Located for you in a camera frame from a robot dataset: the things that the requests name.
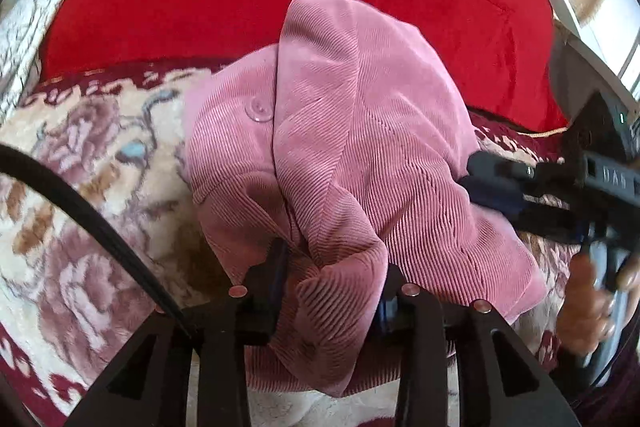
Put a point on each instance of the black and white patterned pillow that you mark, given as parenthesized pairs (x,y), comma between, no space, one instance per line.
(25,32)

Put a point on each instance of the white board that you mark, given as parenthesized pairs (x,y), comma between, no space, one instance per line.
(575,37)

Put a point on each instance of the floral plush blanket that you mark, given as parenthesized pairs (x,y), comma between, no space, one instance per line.
(100,207)

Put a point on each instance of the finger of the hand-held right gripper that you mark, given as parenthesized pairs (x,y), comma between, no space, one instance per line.
(500,202)
(510,169)

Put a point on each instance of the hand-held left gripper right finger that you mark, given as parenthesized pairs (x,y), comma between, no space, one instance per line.
(415,307)

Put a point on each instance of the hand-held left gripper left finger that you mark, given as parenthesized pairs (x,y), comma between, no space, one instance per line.
(260,287)

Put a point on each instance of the person's right hand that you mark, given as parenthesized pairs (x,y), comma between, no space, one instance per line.
(585,312)

